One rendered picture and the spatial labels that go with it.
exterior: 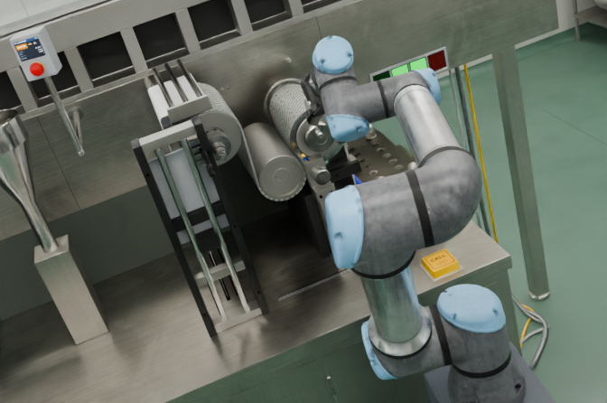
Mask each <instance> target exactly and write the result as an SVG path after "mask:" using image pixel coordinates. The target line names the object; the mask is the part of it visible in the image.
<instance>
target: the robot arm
mask: <svg viewBox="0 0 607 403"><path fill-rule="evenodd" d="M352 63H353V50H352V48H351V46H350V44H349V43H348V42H347V41H346V40H345V39H343V38H341V37H339V36H328V37H325V38H323V39H322V40H320V41H319V42H318V44H317V45H316V47H315V50H314V52H313V63H311V65H310V67H311V69H312V71H310V72H311V73H310V72H309V73H308V74H309V75H307V76H304V77H302V80H301V88H302V90H303V93H304V95H305V97H306V99H307V100H306V99H305V100H304V105H305V108H306V111H305V114H304V115H305V118H306V120H307V122H308V123H309V124H310V125H312V126H316V127H317V126H319V124H318V123H320V121H319V120H320V119H321V118H322V115H324V114H325V115H326V121H327V122H328V125H329V129H330V131H331V134H332V137H333V138H334V139H335V141H336V143H338V144H340V145H341V144H344V143H346V142H349V141H353V140H357V139H359V138H361V137H364V136H365V135H367V134H368V133H369V123H373V122H377V121H379V120H383V119H387V118H390V117H397V119H398V122H399V124H400V126H401V128H402V130H403V132H404V135H405V137H406V141H407V142H408V145H409V147H410V150H411V152H412V154H413V157H414V158H415V161H416V164H417V169H415V170H412V171H408V172H404V173H398V174H394V175H391V176H388V177H384V178H380V179H377V180H374V181H370V182H366V183H361V184H357V185H348V186H346V187H344V188H343V189H340V190H338V191H335V192H331V193H329V194H328V195H327V197H326V199H325V214H326V220H327V225H328V231H329V237H330V242H331V246H332V254H333V257H334V261H335V264H336V266H337V267H338V268H347V269H350V270H351V271H352V272H354V273H355V274H356V275H358V276H360V280H361V283H362V285H363V289H364V292H365V295H366V297H367V301H368V304H369V310H370V312H371V316H370V318H369V320H368V321H367V322H365V323H364V324H363V325H362V327H361V333H362V339H363V342H364V346H365V349H366V353H367V355H368V358H369V360H370V364H371V367H372V369H373V370H374V372H375V373H376V375H377V376H378V377H379V378H380V379H382V380H391V379H396V380H397V379H400V378H402V377H404V376H407V375H411V374H415V373H418V372H422V371H426V370H432V369H436V368H440V367H443V366H448V365H451V367H450V371H449V376H448V381H447V385H448V390H449V395H450V398H451V401H452V402H453V403H520V402H521V401H522V399H523V398H524V396H525V393H526V382H525V377H524V373H523V371H522V369H521V368H520V367H519V365H518V363H517V362H516V360H515V359H514V357H513V356H512V354H511V352H510V347H509V337H508V333H507V327H506V315H505V314H504V312H503V309H502V305H501V302H500V300H499V298H498V297H497V296H496V295H495V294H494V293H493V292H492V291H490V290H489V289H488V288H484V287H482V286H477V285H469V284H465V285H458V286H452V287H449V288H447V289H446V290H445V291H444V293H441V294H440V296H439V298H438V301H437V304H435V305H429V306H425V307H423V306H421V305H420V304H419V303H418V299H417V294H416V286H415V281H414V277H413V272H412V268H411V263H412V261H413V259H414V257H415V255H416V251H417V250H418V249H421V248H428V247H432V246H435V245H438V244H441V243H444V242H446V241H448V240H450V239H452V238H453V237H455V236H456V235H458V234H459V233H460V232H461V231H462V230H463V229H464V228H465V227H466V226H467V224H468V223H469V222H470V220H471V219H472V217H473V215H474V214H475V212H476V210H477V208H478V205H479V203H480V200H481V190H482V179H481V170H480V168H479V166H478V165H477V163H476V161H475V159H474V157H473V156H472V154H471V153H470V152H469V151H468V150H466V149H465V148H463V147H460V145H459V144H458V142H457V140H456V138H455V136H454V134H453V132H452V130H451V128H450V127H449V125H448V123H447V122H446V120H445V118H444V115H443V113H442V111H441V110H440V108H439V107H438V104H439V103H440V102H441V91H440V87H439V83H438V80H437V78H436V76H435V73H434V71H433V70H432V69H430V68H425V69H421V70H411V71H409V72H407V73H404V74H400V75H396V76H394V77H390V78H386V79H383V80H377V81H373V82H370V83H367V84H363V85H360V86H359V85H358V82H357V80H356V77H355V73H354V70H353V67H352ZM308 101H310V102H311V103H310V104H309V102H308Z"/></svg>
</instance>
